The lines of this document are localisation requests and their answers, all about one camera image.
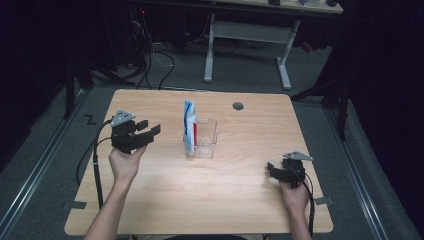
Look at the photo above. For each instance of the white frame wooden desk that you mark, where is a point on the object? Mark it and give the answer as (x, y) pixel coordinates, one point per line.
(250, 32)

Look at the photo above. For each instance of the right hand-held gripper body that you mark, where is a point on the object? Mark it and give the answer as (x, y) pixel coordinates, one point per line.
(294, 173)

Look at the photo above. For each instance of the red object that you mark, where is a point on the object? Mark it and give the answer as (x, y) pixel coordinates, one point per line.
(307, 47)

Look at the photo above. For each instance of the black zigzag tape mark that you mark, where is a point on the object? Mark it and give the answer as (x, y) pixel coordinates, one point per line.
(90, 119)

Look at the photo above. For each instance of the person's right hand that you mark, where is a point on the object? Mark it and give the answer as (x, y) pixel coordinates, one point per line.
(295, 200)

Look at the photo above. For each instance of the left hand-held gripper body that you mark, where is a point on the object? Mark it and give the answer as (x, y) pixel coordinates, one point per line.
(123, 138)

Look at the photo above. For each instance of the grey tape strip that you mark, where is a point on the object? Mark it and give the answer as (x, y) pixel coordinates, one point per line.
(75, 205)
(324, 200)

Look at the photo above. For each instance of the clear plastic container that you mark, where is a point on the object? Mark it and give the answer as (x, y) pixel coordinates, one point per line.
(206, 140)

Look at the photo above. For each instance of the white red blue toothpaste tube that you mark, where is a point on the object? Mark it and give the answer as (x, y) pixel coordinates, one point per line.
(190, 128)

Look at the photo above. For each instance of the person's left hand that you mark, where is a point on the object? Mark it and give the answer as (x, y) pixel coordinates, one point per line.
(125, 166)

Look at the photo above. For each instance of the metal floor rail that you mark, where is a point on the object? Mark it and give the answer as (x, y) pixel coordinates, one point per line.
(36, 170)
(356, 173)

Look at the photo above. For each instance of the black metal stand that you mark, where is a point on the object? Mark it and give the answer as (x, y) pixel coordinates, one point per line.
(342, 113)
(69, 90)

